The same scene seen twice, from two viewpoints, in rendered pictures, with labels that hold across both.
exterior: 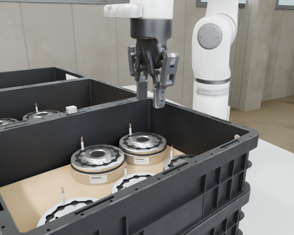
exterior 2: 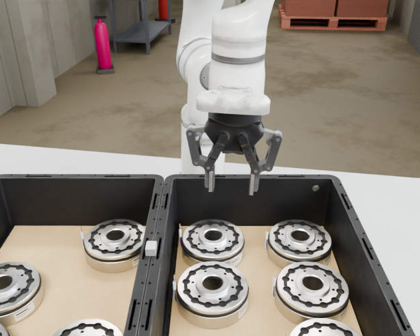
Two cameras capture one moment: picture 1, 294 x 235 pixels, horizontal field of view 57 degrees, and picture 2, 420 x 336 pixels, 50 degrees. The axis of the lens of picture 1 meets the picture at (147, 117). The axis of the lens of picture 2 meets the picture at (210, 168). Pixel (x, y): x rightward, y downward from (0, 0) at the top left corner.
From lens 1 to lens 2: 0.54 m
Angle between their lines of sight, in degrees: 47
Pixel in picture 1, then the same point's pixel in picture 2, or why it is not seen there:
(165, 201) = (363, 280)
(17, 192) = not seen: outside the picture
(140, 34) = (247, 121)
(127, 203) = (394, 297)
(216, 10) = (197, 34)
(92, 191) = (251, 325)
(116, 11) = (245, 107)
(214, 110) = (221, 158)
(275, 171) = not seen: hidden behind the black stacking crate
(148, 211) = (369, 297)
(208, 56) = not seen: hidden behind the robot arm
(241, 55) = (2, 14)
